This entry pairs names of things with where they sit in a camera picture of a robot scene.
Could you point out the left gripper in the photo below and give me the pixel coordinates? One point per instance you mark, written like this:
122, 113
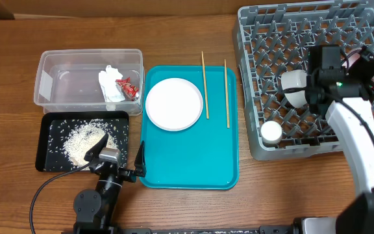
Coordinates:
140, 166

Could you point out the white tissue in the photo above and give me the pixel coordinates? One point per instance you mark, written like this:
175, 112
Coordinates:
107, 81

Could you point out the rice leftovers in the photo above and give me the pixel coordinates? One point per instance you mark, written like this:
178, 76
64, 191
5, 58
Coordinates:
71, 139

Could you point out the clear plastic bin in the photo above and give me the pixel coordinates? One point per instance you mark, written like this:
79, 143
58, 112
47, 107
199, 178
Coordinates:
68, 80

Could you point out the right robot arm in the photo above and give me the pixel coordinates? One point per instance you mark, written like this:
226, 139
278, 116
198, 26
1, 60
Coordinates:
340, 88

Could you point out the teal plastic serving tray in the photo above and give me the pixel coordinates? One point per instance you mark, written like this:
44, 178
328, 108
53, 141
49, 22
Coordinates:
204, 156

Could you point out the wooden chopstick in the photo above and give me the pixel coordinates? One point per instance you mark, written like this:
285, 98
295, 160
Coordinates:
226, 95
205, 84

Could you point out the large pink plate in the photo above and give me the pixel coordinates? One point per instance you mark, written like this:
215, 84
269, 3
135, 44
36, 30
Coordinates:
174, 104

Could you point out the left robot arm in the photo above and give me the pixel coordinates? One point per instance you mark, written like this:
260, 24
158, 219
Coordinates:
94, 208

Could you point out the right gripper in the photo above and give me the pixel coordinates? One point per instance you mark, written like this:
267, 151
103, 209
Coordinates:
373, 86

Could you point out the grey dishwasher rack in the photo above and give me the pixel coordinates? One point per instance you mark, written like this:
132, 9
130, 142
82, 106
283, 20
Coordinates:
272, 39

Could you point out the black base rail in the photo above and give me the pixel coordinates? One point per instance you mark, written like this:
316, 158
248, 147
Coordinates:
291, 229

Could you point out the grey bowl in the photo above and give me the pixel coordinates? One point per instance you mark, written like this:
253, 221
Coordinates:
291, 80

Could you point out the red snack wrapper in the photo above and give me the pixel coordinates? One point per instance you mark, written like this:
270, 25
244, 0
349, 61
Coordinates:
131, 91

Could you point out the white cup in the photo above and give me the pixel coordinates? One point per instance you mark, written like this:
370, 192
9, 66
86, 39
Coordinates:
271, 133

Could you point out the black tray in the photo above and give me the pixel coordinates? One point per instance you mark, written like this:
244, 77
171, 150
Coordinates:
42, 164

